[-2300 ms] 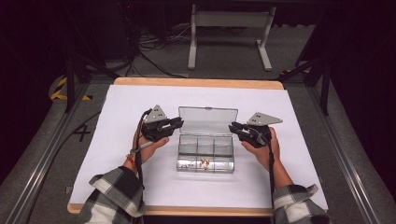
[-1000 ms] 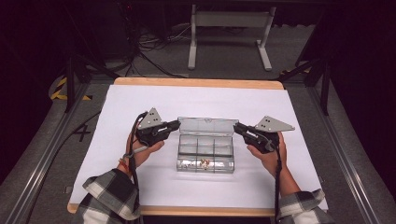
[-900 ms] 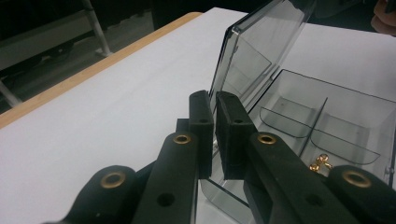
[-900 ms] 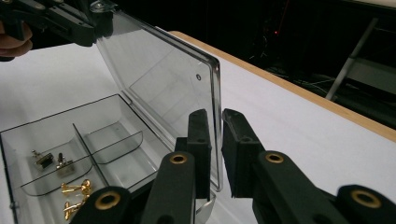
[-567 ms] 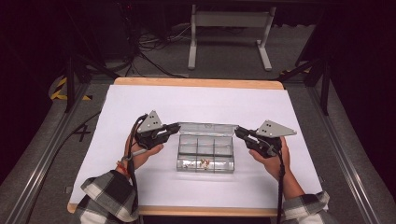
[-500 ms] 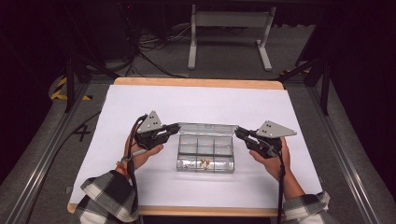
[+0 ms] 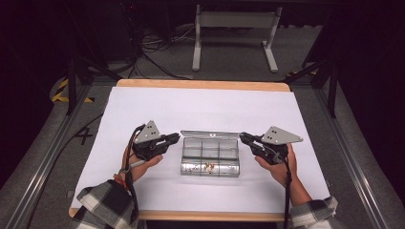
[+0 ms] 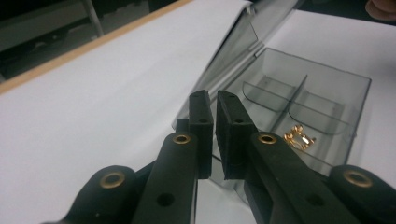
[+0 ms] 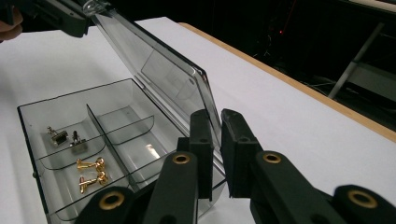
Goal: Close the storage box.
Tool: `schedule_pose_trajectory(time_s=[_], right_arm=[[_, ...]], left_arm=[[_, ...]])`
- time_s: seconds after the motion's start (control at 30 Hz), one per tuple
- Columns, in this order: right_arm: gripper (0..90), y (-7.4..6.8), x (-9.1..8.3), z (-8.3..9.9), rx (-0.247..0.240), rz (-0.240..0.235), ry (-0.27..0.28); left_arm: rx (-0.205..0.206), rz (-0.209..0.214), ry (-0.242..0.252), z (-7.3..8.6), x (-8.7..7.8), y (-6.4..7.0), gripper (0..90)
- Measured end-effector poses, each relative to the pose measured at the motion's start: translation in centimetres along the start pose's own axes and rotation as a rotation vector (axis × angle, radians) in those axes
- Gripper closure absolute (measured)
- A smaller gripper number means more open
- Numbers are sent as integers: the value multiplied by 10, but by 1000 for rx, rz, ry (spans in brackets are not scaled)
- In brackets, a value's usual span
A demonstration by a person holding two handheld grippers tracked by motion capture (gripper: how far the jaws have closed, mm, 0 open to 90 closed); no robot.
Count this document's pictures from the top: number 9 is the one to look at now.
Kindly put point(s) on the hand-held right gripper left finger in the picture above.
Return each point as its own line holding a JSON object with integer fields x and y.
{"x": 204, "y": 168}

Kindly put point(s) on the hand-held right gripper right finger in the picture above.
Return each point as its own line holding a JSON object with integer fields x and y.
{"x": 238, "y": 161}

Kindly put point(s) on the clear grey plastic compartment box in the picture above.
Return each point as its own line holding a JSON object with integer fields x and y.
{"x": 130, "y": 130}

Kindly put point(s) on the gold cufflink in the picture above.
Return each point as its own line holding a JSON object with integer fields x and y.
{"x": 93, "y": 164}
{"x": 96, "y": 180}

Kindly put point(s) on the gold metal hooks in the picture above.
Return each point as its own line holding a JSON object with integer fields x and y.
{"x": 59, "y": 137}

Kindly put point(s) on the silver square cufflink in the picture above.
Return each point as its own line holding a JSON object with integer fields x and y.
{"x": 77, "y": 143}

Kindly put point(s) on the grey metal stand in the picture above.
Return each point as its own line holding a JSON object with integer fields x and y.
{"x": 358, "y": 62}

